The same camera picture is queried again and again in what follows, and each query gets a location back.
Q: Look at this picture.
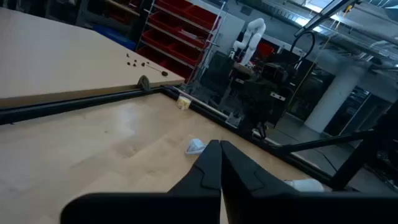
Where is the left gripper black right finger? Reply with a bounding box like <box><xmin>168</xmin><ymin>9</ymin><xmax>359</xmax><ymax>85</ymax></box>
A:
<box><xmin>221</xmin><ymin>140</ymin><xmax>398</xmax><ymax>224</ymax></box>

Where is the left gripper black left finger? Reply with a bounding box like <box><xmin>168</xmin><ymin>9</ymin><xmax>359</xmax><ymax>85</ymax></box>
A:
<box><xmin>60</xmin><ymin>139</ymin><xmax>223</xmax><ymax>224</ymax></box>

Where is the white light bulb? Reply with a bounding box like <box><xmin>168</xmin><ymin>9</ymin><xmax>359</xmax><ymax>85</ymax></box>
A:
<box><xmin>284</xmin><ymin>179</ymin><xmax>325</xmax><ymax>193</ymax></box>

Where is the metal shelf with red bins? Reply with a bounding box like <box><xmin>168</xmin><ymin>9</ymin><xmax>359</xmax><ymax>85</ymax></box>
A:
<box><xmin>136</xmin><ymin>0</ymin><xmax>226</xmax><ymax>83</ymax></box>

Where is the yellow candle jar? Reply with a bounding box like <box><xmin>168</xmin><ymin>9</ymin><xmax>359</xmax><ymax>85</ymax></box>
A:
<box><xmin>176</xmin><ymin>95</ymin><xmax>192</xmax><ymax>111</ymax></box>

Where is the black allen key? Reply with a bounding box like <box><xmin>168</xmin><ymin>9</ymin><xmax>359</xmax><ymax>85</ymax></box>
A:
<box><xmin>144</xmin><ymin>63</ymin><xmax>164</xmax><ymax>74</ymax></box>

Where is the blue storage bin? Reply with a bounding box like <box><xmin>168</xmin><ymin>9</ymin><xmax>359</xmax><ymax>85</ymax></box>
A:
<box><xmin>92</xmin><ymin>24</ymin><xmax>137</xmax><ymax>51</ymax></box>

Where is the light wooden desk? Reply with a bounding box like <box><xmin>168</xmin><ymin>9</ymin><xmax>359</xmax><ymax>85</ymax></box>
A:
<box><xmin>0</xmin><ymin>7</ymin><xmax>187</xmax><ymax>109</ymax></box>

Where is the black looped camera cable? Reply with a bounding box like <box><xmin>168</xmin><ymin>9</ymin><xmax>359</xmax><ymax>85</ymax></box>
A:
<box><xmin>290</xmin><ymin>30</ymin><xmax>317</xmax><ymax>66</ymax></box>

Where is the white power cord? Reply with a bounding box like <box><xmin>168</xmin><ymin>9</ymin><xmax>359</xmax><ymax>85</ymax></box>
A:
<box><xmin>185</xmin><ymin>138</ymin><xmax>208</xmax><ymax>156</ymax></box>

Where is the black aluminium table frame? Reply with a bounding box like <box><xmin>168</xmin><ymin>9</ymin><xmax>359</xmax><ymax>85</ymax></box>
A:
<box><xmin>0</xmin><ymin>83</ymin><xmax>398</xmax><ymax>192</ymax></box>

